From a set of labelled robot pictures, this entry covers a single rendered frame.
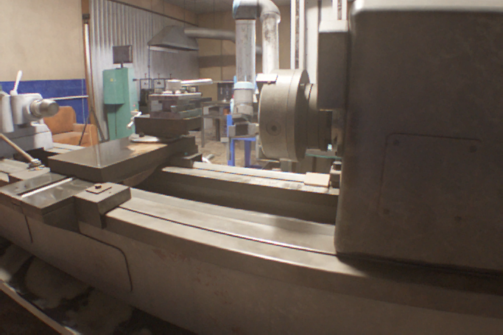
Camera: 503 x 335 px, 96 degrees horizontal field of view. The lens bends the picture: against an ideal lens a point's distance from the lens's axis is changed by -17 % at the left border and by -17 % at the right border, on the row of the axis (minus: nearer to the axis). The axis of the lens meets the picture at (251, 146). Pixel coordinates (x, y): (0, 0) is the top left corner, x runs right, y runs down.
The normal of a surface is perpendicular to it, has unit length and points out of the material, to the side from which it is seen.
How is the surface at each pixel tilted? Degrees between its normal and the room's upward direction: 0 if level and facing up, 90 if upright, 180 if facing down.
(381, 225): 90
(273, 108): 78
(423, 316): 90
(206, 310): 90
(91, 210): 90
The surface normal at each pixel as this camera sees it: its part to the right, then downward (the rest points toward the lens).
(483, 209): -0.36, 0.22
